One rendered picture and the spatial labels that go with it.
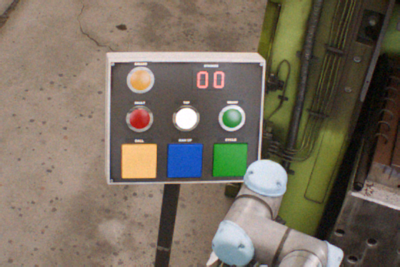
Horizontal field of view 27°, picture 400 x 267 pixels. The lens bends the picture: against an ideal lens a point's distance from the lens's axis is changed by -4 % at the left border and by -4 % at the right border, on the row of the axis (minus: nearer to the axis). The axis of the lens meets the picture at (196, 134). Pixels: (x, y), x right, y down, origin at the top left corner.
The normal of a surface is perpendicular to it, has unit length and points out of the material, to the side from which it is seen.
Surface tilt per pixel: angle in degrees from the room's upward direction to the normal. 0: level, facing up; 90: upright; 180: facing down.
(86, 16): 0
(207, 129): 60
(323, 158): 90
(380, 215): 90
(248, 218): 0
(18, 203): 0
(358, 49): 90
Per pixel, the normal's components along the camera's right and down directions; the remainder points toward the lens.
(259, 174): 0.11, -0.69
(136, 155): 0.15, 0.29
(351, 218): -0.31, 0.66
